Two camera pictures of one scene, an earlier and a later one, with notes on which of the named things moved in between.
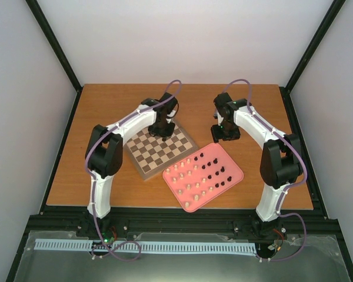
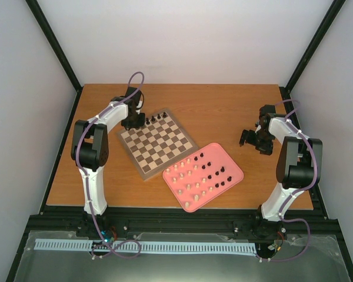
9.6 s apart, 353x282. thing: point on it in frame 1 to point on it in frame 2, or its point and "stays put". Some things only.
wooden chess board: x=150 y=155 stays put
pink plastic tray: x=200 y=177 stays put
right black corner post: x=321 y=32 stays put
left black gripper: x=167 y=133 to x=139 y=124
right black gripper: x=217 y=136 to x=266 y=149
